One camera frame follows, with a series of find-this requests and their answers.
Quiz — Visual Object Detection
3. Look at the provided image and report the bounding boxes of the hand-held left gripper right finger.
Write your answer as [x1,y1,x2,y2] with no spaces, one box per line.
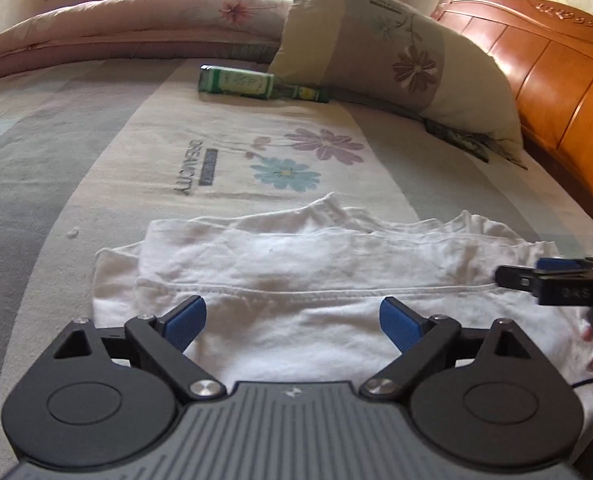
[359,296,534,403]

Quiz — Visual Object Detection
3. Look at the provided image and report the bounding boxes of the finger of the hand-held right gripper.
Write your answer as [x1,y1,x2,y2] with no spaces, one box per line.
[495,265,544,292]
[535,256,593,276]

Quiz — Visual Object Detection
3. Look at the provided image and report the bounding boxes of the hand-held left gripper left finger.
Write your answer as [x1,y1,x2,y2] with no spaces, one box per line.
[51,296,228,403]

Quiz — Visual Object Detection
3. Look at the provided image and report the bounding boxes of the white printed t-shirt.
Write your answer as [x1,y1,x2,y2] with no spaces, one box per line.
[92,192,593,411]

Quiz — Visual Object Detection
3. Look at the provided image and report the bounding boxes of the wooden headboard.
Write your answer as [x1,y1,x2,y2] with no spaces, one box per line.
[430,0,593,246]

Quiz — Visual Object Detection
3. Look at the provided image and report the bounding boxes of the green glass bottle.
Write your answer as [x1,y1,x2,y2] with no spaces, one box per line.
[199,64,331,105]

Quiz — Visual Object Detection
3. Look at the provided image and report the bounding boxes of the floral patchwork pillow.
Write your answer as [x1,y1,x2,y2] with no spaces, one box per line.
[268,0,527,168]

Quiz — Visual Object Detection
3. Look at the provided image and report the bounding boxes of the folded pink floral quilt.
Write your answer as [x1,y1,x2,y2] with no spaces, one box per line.
[0,0,302,86]

